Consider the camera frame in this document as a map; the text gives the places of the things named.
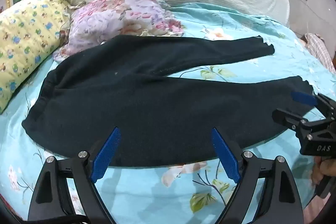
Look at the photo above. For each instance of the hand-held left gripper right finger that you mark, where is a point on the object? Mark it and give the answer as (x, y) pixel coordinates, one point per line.
(225, 158)

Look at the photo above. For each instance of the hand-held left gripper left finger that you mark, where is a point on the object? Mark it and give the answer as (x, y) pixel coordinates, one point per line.
(106, 155)

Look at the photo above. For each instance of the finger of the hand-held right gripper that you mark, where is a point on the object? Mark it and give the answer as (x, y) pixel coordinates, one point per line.
(286, 117)
(304, 98)

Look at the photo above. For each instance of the black pants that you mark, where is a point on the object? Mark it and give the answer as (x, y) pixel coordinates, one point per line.
(147, 113)

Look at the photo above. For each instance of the person's right hand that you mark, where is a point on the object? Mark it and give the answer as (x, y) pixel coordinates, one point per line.
(318, 170)

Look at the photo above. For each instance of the light blue floral bed sheet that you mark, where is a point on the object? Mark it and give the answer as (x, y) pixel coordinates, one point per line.
(283, 66)

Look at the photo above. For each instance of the plaid cloth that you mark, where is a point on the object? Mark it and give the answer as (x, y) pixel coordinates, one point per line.
(319, 49)

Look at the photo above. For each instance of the pink floral pillow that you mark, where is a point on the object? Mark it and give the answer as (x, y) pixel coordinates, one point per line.
(115, 16)

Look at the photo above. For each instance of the yellow printed pillow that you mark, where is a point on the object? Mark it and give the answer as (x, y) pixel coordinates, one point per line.
(23, 40)

